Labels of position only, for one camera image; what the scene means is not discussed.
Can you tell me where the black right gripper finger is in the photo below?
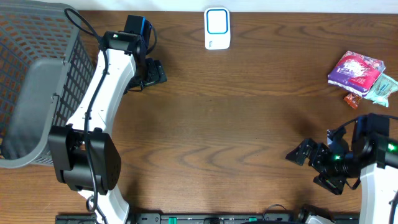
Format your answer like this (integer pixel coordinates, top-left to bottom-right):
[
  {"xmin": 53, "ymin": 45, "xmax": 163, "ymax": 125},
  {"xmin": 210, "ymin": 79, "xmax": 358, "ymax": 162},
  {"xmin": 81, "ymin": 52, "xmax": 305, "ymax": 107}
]
[
  {"xmin": 285, "ymin": 139, "xmax": 317, "ymax": 166},
  {"xmin": 313, "ymin": 174, "xmax": 345, "ymax": 195}
]

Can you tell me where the orange Top chocolate bar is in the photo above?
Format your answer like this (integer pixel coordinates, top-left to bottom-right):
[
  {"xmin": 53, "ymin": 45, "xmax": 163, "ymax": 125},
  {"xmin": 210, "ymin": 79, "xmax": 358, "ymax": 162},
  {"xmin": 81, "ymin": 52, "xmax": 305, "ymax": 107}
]
[{"xmin": 344, "ymin": 93, "xmax": 362, "ymax": 110}]

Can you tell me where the teal snack packet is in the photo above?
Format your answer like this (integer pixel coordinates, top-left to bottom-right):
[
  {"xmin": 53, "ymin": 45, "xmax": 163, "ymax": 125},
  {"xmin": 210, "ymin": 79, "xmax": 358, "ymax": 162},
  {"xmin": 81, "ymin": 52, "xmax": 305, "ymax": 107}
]
[{"xmin": 364, "ymin": 73, "xmax": 397, "ymax": 108}]

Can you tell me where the red purple floral packet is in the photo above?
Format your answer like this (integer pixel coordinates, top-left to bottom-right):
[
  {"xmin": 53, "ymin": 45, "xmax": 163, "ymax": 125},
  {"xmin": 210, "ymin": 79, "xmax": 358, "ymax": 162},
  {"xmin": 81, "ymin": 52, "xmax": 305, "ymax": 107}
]
[{"xmin": 328, "ymin": 51, "xmax": 386, "ymax": 97}]

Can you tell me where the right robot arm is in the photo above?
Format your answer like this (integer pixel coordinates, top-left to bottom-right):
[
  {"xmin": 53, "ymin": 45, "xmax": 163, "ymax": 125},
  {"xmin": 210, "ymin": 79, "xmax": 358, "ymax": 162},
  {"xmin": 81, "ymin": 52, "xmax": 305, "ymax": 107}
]
[{"xmin": 285, "ymin": 134, "xmax": 397, "ymax": 223}]

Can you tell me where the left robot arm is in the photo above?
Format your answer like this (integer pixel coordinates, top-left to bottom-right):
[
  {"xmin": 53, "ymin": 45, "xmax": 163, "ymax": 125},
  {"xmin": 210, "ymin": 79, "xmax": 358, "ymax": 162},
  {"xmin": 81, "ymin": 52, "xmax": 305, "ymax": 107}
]
[{"xmin": 48, "ymin": 31, "xmax": 167, "ymax": 223}]

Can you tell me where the grey plastic basket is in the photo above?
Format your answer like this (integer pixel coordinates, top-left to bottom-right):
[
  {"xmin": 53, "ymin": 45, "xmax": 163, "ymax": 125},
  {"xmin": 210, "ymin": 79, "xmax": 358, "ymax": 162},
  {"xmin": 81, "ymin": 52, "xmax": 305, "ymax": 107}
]
[{"xmin": 1, "ymin": 1, "xmax": 94, "ymax": 169}]

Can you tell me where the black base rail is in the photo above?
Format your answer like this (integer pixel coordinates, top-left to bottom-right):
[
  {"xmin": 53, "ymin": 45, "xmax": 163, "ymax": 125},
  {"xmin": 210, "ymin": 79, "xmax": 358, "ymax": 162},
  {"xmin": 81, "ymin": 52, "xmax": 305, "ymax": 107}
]
[{"xmin": 55, "ymin": 212, "xmax": 361, "ymax": 224}]

